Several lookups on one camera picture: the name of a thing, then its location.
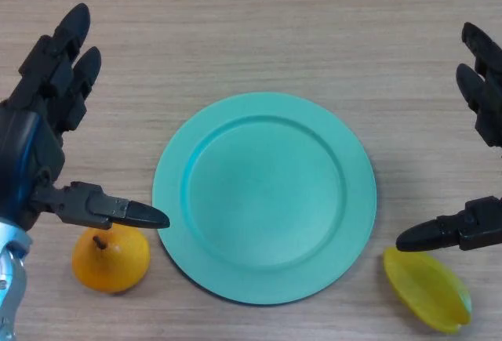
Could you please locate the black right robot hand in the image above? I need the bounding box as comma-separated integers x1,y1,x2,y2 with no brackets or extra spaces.
395,22,502,254

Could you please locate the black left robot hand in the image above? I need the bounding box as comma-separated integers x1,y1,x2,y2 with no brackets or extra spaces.
0,2,171,236

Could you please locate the yellow starfruit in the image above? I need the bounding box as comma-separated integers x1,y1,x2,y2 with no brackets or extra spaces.
383,246,473,335

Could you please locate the teal round plate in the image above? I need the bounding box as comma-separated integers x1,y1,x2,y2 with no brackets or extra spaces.
151,91,378,306

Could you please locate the orange yellow pear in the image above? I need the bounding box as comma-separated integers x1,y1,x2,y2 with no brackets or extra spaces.
71,225,151,294

